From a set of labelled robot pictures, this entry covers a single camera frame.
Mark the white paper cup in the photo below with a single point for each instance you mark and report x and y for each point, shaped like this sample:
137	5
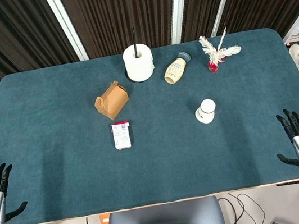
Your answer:
205	111

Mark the dark teal table mat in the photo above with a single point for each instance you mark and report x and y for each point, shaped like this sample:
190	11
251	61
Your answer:
60	160

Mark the white feather shuttlecock red base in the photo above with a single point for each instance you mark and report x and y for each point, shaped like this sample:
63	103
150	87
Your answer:
216	57

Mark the small white printed carton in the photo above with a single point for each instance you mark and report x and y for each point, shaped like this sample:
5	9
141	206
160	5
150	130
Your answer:
121	136

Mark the brown kraft paper box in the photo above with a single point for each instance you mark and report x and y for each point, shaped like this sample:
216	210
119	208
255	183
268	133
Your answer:
113	102

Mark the cream mayonnaise squeeze bottle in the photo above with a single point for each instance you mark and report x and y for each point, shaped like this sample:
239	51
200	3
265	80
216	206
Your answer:
174	69

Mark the white paper towel roll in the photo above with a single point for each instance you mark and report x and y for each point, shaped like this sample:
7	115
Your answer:
139	66

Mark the white toilet paper roll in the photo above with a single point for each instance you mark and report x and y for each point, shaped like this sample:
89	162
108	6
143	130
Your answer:
134	39

